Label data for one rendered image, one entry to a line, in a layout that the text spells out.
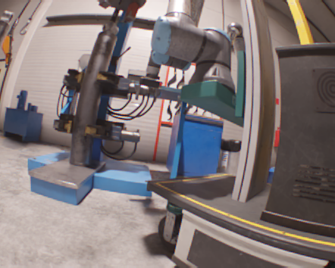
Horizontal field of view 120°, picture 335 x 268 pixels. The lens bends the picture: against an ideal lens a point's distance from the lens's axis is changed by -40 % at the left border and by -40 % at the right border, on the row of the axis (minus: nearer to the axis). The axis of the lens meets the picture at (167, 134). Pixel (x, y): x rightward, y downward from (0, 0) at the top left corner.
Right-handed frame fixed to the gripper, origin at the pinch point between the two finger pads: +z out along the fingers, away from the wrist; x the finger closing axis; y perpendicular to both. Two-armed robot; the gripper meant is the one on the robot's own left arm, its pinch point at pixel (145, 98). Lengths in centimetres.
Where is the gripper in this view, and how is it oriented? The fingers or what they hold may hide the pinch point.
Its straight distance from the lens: 109.7
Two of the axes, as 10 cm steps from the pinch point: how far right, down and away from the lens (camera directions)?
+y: -4.6, -4.5, 7.7
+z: -2.6, 8.9, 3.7
